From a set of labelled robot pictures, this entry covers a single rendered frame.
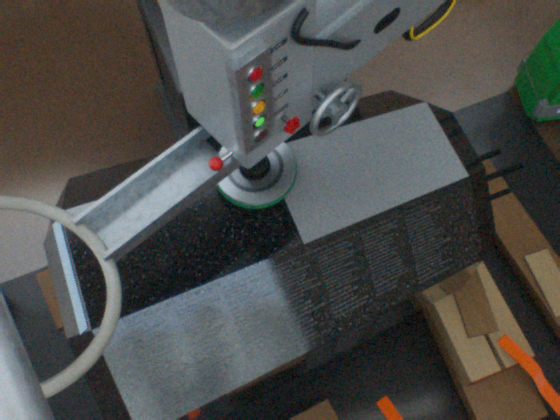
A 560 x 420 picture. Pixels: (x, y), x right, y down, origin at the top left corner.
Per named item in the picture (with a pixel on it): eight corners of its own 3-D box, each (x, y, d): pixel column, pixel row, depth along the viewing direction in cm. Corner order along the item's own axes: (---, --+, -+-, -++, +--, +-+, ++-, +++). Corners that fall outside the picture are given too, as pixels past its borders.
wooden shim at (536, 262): (523, 257, 247) (524, 256, 246) (546, 249, 248) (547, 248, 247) (554, 318, 237) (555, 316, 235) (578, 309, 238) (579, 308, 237)
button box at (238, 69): (266, 125, 137) (260, 36, 111) (275, 133, 136) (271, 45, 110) (237, 148, 135) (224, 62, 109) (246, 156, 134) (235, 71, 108)
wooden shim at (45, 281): (36, 275, 255) (35, 274, 254) (60, 263, 257) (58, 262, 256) (59, 330, 245) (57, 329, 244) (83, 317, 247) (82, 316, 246)
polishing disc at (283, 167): (303, 195, 170) (303, 193, 169) (222, 212, 168) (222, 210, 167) (285, 127, 179) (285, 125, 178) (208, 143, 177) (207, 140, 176)
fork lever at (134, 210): (295, 54, 166) (295, 41, 162) (349, 100, 160) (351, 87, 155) (68, 218, 145) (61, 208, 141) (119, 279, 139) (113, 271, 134)
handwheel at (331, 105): (331, 86, 154) (335, 45, 140) (362, 112, 150) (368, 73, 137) (284, 123, 150) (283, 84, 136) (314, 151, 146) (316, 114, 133)
